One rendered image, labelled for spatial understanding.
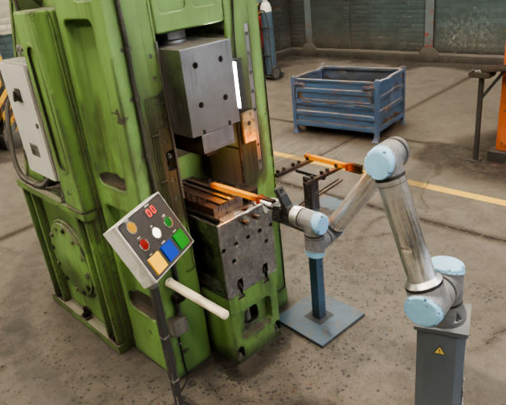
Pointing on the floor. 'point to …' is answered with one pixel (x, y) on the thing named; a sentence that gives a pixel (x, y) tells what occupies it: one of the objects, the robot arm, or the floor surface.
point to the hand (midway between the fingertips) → (263, 198)
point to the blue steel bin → (349, 98)
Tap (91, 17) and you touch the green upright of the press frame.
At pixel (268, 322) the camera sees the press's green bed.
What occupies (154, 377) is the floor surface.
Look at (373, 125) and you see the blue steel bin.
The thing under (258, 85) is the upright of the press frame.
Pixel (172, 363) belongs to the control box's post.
